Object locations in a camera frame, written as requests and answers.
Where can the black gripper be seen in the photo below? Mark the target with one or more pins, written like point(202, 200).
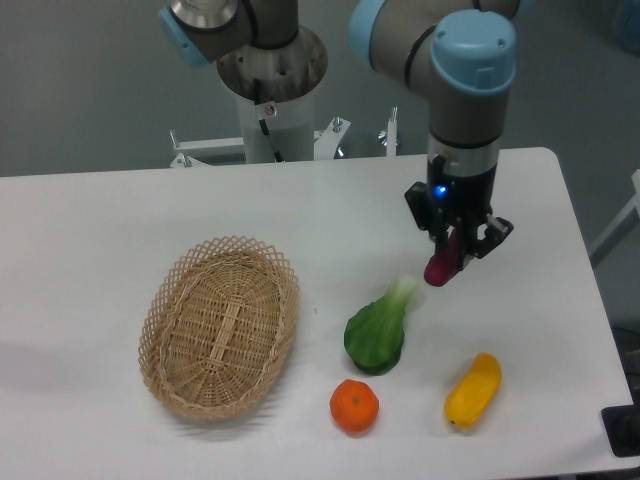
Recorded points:
point(445, 200)

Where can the purple sweet potato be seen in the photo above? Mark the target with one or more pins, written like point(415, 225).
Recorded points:
point(445, 262)

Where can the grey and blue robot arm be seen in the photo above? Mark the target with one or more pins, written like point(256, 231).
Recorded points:
point(458, 55)

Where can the oval wicker basket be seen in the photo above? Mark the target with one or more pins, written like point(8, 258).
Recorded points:
point(219, 330)

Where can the green bok choy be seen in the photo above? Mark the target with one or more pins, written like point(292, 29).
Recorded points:
point(374, 337)

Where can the yellow mango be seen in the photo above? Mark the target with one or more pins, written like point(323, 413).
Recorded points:
point(472, 395)

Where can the orange tangerine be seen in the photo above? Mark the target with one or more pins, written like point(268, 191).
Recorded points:
point(354, 406)

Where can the black box at table edge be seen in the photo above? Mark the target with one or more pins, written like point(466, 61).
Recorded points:
point(622, 428)

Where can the blue object top right corner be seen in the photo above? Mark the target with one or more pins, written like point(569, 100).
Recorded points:
point(626, 25)

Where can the white frame at right edge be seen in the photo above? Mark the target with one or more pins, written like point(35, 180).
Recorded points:
point(618, 228)

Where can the white metal base frame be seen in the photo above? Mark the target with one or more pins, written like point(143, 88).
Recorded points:
point(334, 142)

